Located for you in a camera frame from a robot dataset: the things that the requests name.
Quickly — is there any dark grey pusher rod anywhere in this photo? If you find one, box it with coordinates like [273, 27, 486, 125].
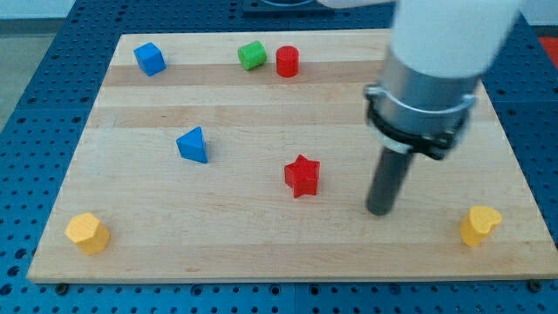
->
[366, 147, 413, 216]

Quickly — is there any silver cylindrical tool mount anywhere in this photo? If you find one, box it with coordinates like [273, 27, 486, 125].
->
[364, 51, 480, 160]

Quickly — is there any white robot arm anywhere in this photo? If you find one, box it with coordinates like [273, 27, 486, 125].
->
[364, 0, 523, 216]

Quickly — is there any red star block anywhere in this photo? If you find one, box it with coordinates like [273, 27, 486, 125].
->
[284, 154, 321, 198]

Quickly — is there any blue triangle block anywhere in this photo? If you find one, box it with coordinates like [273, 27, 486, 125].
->
[175, 126, 208, 163]

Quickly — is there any yellow heart block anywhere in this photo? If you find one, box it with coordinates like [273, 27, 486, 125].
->
[459, 206, 503, 247]

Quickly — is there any red cylinder block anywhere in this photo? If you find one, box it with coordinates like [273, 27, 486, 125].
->
[276, 45, 300, 78]

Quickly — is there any green cylinder block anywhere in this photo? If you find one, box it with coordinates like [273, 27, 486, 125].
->
[237, 41, 267, 71]

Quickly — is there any wooden board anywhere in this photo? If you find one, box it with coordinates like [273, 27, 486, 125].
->
[27, 30, 557, 283]

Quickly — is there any blue cube block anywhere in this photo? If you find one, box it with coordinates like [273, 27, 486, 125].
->
[133, 42, 167, 77]

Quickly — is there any yellow hexagon block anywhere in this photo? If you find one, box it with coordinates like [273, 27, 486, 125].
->
[65, 212, 111, 256]

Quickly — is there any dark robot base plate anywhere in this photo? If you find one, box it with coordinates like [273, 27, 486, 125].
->
[239, 0, 335, 17]

